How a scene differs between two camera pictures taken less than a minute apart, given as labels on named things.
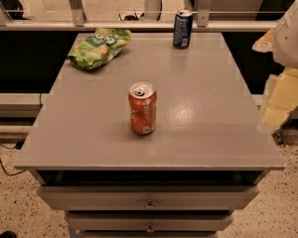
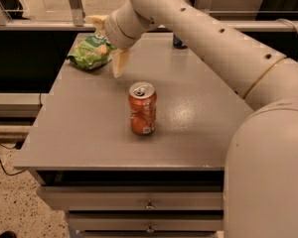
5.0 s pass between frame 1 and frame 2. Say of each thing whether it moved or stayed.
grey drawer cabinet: stayed
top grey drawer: stayed
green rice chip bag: stayed
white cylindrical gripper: moved
